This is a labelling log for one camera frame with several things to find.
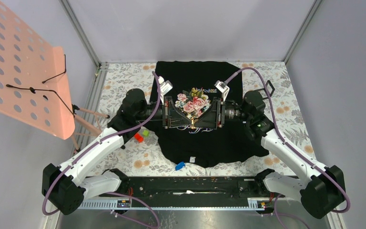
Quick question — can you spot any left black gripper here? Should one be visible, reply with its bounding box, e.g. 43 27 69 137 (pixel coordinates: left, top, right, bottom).
136 96 192 128

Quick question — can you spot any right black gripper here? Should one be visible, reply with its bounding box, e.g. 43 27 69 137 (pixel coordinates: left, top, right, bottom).
194 97 252 130

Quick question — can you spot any black floral t-shirt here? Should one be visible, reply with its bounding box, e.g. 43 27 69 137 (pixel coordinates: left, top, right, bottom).
145 61 269 168

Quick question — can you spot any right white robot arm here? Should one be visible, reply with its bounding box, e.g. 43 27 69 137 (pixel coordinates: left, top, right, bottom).
192 91 350 219

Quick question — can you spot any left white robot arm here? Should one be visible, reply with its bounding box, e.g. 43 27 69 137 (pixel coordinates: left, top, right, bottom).
42 89 175 216

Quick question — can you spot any black brooch box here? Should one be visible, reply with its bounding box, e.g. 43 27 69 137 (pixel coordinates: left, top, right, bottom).
255 80 275 100

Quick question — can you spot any green cube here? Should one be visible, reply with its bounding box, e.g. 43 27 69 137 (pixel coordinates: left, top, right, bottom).
142 129 150 137

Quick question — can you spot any orange red block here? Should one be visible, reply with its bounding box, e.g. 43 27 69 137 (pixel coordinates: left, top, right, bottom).
134 133 144 143

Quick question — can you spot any blue clip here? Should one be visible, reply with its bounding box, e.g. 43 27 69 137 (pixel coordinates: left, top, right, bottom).
175 162 185 171

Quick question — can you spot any floral table mat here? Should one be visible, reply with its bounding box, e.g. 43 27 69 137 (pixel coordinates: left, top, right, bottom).
91 62 315 177

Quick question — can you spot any pink perforated music stand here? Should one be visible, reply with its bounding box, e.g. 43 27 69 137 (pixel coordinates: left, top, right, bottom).
0 1 101 139

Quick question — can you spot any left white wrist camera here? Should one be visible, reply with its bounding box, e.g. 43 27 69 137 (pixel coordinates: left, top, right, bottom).
158 76 173 95

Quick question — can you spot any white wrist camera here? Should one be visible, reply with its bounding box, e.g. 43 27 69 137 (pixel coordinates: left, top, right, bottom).
158 76 173 95
214 80 230 102

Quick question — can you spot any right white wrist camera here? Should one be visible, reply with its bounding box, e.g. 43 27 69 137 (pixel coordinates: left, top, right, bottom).
214 80 230 102

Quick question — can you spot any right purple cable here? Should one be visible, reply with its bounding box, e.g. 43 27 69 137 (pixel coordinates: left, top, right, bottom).
224 66 351 229

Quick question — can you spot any purple cable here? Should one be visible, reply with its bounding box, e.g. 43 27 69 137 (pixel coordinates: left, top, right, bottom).
41 71 162 229
224 66 351 229

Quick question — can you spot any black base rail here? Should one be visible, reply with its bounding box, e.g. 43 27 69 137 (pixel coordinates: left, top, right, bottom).
116 177 278 203

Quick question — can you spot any grey cable duct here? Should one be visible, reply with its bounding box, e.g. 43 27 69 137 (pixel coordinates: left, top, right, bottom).
78 196 272 211

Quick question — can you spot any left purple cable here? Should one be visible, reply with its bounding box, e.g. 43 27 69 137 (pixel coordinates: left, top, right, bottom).
41 71 162 229

